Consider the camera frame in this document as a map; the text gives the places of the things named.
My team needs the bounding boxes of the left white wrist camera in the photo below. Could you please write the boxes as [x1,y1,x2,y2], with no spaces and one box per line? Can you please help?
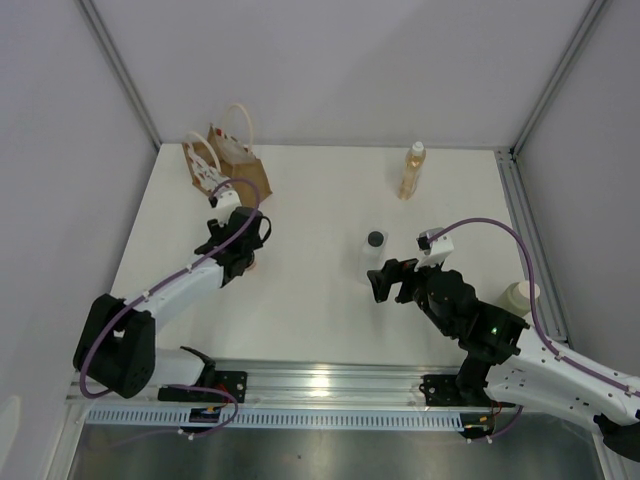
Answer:
[209,189,241,210]

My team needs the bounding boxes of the aluminium frame post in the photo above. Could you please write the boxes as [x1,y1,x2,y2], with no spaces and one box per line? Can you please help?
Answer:
[74,0,162,152]
[510,0,612,158]

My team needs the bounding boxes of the cream capped white bottle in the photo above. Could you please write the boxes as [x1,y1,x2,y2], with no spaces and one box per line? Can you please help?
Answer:
[496,281,540,317]

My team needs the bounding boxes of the purple cable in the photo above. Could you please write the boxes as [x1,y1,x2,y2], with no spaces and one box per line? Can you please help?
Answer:
[424,217,640,444]
[78,178,261,444]

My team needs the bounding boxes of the aluminium mounting rail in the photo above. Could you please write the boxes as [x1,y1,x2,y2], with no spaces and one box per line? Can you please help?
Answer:
[64,360,521,409]

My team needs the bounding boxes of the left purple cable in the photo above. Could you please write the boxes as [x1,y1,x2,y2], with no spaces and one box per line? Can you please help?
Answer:
[78,178,261,444]

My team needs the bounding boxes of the white slotted cable duct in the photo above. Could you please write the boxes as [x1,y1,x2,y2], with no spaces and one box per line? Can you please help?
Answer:
[86,406,464,432]

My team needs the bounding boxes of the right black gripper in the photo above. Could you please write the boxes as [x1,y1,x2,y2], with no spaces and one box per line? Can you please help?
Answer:
[366,253,454,338]

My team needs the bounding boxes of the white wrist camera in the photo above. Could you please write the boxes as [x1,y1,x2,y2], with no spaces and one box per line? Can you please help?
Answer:
[209,189,241,210]
[415,227,454,271]

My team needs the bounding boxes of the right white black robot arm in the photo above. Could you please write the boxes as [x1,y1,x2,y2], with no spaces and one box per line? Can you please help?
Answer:
[367,259,639,461]

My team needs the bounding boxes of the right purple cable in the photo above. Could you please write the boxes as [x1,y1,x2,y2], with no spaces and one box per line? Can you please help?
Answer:
[424,217,640,444]

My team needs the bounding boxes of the amber liquid clear bottle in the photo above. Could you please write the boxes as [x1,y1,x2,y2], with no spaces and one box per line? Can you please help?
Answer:
[398,141,427,200]

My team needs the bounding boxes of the left aluminium frame post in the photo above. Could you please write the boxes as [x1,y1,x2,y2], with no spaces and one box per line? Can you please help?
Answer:
[74,0,162,152]

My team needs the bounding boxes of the pink capped small bottle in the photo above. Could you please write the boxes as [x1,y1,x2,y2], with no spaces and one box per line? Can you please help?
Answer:
[245,260,258,273]

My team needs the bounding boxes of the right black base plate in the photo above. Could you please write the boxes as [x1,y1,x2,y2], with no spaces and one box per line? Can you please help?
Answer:
[418,374,491,407]

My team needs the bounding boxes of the right aluminium frame post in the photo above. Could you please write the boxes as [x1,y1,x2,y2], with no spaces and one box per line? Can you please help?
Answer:
[510,0,612,158]

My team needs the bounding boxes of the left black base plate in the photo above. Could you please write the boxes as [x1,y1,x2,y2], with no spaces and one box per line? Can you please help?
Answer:
[158,371,248,404]

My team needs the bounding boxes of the right side aluminium rail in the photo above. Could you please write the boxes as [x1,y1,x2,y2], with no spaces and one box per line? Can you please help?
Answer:
[494,147,570,345]

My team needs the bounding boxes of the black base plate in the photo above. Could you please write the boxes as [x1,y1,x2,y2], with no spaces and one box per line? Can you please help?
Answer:
[158,371,248,404]
[418,374,491,407]

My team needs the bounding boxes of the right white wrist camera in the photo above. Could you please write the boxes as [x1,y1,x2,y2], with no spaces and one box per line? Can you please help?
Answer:
[415,227,454,271]

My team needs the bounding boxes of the white bottle black cap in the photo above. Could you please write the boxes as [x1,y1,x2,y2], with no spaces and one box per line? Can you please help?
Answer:
[357,229,388,285]

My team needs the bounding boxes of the brown canvas tote bag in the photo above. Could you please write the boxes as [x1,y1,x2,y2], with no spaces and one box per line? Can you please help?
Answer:
[182,103,272,201]

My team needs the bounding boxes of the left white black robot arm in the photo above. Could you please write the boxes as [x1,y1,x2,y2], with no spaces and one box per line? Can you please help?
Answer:
[72,206,272,401]

